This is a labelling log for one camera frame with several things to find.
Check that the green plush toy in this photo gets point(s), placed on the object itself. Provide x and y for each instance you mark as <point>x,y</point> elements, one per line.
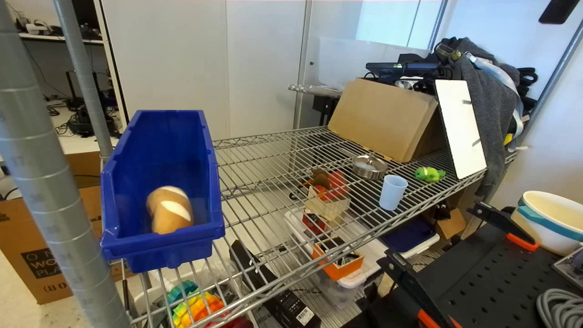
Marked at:
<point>427,174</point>

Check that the grey cloth garment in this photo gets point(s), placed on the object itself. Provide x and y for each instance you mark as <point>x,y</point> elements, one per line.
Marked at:
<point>492,105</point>

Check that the blue plastic bin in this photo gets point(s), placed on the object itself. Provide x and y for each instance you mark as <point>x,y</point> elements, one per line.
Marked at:
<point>159,146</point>

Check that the grey metal box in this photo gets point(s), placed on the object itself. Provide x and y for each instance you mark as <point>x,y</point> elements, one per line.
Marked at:
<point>571,269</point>

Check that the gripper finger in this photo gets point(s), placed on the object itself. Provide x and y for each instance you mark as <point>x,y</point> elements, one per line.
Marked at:
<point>559,11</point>

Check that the small cardboard box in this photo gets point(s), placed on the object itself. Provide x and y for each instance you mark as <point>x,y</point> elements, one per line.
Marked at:
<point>451,223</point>

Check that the brown cardboard box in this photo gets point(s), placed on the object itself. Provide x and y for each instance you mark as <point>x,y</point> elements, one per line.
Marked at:
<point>385,116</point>

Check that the white plastic tray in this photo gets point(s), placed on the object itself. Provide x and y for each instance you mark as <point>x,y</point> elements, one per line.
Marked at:
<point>373,257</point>

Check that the white shelf with gear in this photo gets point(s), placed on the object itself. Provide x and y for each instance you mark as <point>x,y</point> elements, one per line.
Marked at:
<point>86,68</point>

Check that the black box with label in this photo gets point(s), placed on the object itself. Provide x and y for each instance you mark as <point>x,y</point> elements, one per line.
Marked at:
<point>278,296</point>

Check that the silver metal rod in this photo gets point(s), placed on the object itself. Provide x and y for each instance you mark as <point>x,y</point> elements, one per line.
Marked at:
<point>314,90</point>

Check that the beige small basket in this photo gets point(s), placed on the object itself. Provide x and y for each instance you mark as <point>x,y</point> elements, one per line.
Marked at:
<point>327,207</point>

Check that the black electronic device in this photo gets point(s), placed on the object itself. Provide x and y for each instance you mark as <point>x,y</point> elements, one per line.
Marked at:
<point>396,68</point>

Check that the small steel pot with lid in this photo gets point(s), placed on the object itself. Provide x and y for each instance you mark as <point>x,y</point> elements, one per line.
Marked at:
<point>369,166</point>

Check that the rainbow coloured toy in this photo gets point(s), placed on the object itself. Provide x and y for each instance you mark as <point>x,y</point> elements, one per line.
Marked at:
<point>193,307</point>

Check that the dark blue lid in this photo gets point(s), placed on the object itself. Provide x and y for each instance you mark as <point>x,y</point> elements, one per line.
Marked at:
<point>410,236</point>

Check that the brown plush toy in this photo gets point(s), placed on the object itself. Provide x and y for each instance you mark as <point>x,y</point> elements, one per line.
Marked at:
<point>321,178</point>

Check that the white bowl with teal band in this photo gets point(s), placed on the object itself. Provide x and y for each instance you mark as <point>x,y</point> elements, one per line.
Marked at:
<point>553,223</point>

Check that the orange box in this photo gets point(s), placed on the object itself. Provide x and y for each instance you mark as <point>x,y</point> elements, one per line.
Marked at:
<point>339,269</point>

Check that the light blue plastic cup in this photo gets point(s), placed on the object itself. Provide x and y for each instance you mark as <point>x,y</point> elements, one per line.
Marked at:
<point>392,192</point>

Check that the brown bread loaf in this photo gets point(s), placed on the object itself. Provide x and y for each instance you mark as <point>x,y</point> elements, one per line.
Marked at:
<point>169,210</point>

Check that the black and orange clamp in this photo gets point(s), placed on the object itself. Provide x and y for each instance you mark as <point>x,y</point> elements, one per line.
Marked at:
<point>503,223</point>
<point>416,287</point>

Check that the red toy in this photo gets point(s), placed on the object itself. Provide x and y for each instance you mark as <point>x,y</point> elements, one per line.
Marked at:
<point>338,182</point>

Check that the large printed cardboard box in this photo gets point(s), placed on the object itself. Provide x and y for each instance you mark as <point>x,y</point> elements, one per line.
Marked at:
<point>36,255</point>

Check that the white flat board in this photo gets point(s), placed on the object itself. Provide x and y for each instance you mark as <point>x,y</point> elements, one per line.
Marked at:
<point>460,127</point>

